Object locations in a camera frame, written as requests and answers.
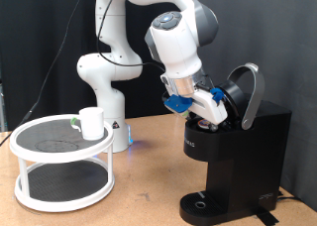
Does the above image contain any grey partition panel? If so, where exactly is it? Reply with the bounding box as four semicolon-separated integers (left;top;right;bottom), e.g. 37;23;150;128
177;0;317;212

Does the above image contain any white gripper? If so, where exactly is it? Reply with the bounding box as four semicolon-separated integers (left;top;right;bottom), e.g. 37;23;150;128
188;88;229;134

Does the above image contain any black Keurig coffee machine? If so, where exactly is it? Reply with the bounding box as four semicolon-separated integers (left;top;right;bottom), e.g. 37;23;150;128
178;62;293;226

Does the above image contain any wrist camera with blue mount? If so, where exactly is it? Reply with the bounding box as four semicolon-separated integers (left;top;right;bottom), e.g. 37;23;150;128
162;92;194;119

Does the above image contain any black tape strip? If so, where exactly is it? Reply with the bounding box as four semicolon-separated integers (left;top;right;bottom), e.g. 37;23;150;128
254;207;280;226

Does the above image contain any white mug with green tape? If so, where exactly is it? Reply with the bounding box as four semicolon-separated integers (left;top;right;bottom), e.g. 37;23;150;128
69;106;106;142

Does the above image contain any white two-tier turntable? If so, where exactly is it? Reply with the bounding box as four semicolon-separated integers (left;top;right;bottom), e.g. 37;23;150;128
9;114;116;213

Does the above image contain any blue cable clip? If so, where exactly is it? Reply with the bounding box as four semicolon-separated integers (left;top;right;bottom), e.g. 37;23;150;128
209;86;226;105

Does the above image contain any grey metal post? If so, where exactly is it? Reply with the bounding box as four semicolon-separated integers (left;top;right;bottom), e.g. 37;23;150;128
0;81;6;133

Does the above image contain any black curtain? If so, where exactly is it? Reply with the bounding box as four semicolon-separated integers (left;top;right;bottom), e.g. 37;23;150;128
0;0;183;133

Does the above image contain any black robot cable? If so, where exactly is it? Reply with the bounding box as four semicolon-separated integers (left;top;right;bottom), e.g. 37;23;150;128
0;0;167;147

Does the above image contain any black power cord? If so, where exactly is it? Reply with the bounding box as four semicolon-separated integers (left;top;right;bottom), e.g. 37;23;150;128
276;189;303;202

